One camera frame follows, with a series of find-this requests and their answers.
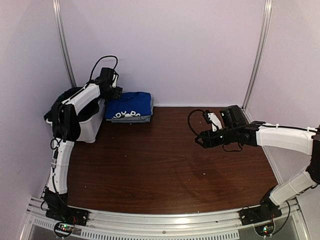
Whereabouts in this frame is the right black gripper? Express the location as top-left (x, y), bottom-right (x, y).
top-left (195, 126), bottom-right (238, 149)

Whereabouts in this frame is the blue t-shirt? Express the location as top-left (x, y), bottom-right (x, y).
top-left (104, 91), bottom-right (153, 120)

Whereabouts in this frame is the dark green plaid shirt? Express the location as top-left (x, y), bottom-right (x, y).
top-left (43, 87), bottom-right (100, 122)

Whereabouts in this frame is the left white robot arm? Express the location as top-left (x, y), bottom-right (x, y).
top-left (44, 67), bottom-right (123, 222)

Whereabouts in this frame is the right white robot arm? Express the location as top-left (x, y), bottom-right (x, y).
top-left (190, 105), bottom-right (320, 221)

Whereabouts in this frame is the white plastic laundry bin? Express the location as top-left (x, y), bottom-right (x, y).
top-left (46, 97), bottom-right (105, 143)

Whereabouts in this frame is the folded grey button shirt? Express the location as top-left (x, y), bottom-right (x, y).
top-left (106, 97), bottom-right (154, 124)

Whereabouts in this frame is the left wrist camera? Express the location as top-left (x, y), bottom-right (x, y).
top-left (111, 73), bottom-right (119, 88)

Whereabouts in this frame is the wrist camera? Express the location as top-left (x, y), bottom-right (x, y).
top-left (111, 73), bottom-right (119, 88)
top-left (203, 111), bottom-right (223, 132)

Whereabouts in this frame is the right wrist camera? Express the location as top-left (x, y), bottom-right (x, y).
top-left (203, 111), bottom-right (223, 132)

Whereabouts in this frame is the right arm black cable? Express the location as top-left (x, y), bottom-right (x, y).
top-left (187, 108), bottom-right (208, 137)

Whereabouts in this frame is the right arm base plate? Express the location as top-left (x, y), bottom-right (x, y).
top-left (238, 204), bottom-right (282, 226)

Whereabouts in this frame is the left aluminium frame post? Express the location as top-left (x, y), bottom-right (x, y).
top-left (52, 0), bottom-right (77, 88)

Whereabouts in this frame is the aluminium frame post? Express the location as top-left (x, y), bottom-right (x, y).
top-left (242, 0), bottom-right (273, 111)
top-left (52, 0), bottom-right (77, 88)

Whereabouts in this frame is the front aluminium rail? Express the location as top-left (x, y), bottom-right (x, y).
top-left (18, 197), bottom-right (311, 240)

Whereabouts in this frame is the right aluminium frame post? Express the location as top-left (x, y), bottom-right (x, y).
top-left (242, 0), bottom-right (273, 111)

